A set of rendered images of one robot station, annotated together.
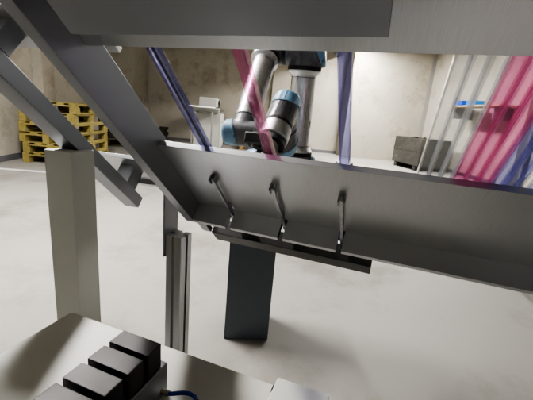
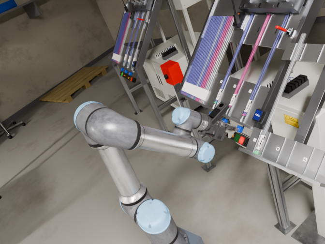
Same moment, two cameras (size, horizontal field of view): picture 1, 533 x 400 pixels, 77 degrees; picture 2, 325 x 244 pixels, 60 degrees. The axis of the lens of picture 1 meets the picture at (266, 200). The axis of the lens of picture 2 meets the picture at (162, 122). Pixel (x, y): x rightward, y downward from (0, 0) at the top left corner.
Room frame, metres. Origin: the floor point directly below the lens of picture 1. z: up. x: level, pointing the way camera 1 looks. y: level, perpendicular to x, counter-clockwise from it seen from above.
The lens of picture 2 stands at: (1.57, 0.74, 1.53)
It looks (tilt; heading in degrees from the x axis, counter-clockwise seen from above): 30 degrees down; 234
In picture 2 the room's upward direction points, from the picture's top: 24 degrees counter-clockwise
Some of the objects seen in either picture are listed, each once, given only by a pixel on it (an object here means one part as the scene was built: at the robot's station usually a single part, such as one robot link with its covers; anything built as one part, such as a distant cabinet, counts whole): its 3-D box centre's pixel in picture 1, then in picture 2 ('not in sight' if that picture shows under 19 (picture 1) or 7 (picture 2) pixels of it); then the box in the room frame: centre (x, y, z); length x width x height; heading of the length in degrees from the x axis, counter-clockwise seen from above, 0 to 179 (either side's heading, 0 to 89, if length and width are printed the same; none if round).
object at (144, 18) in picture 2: not in sight; (162, 51); (-0.31, -1.39, 0.66); 1.01 x 0.73 x 1.31; 161
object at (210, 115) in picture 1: (209, 124); not in sight; (7.91, 1.48, 0.58); 2.57 x 0.61 x 1.16; 4
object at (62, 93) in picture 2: not in sight; (75, 84); (-0.40, -4.04, 0.05); 1.18 x 0.82 x 0.11; 4
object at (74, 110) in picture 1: (67, 131); not in sight; (5.00, 3.04, 0.41); 1.11 x 0.76 x 0.82; 4
